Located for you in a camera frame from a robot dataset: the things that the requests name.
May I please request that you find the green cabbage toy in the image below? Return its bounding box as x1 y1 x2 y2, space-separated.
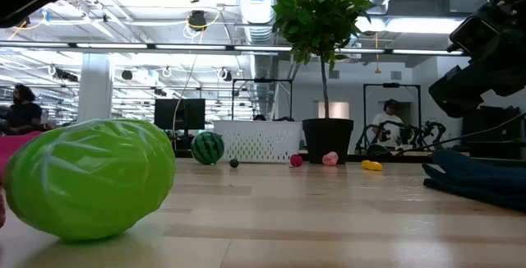
2 118 177 243

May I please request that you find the white perforated plastic basket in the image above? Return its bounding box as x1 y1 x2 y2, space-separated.
212 120 303 164

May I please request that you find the black background station frame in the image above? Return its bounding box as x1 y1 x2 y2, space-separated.
231 77 293 122
362 81 422 154

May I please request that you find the black domed object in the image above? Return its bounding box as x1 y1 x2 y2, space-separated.
366 143 390 156

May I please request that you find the striped watermelon toy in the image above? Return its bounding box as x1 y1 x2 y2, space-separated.
190 131 226 166

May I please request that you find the yellow hanging cord fixture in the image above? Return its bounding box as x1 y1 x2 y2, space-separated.
372 31 382 75

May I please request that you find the black plant pot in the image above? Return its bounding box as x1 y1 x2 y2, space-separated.
302 118 355 165

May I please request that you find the white structural column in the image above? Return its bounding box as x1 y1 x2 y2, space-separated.
76 53 114 123

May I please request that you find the long ceiling light strip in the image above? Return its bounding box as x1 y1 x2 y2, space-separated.
0 41 465 56

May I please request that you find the navy blue folded towel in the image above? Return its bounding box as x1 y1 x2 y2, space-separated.
422 148 526 212

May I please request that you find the green leafy plant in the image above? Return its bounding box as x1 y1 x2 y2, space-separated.
270 0 376 120

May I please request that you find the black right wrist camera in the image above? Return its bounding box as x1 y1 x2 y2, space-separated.
449 15 496 54

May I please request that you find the black background monitor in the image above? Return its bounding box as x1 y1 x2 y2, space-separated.
154 98 206 132

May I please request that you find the large ceiling light panel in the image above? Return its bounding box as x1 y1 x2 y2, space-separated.
355 15 465 35

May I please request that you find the black cabinet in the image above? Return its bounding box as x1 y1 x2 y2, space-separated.
460 104 524 160

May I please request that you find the black aluminium table frame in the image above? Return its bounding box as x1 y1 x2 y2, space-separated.
174 148 526 164

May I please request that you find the pink toy food piece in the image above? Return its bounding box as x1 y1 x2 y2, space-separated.
321 150 339 167

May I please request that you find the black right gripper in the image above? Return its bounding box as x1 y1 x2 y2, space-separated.
428 0 526 119

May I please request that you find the yellow banana toy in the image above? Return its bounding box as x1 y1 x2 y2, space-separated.
360 159 384 173

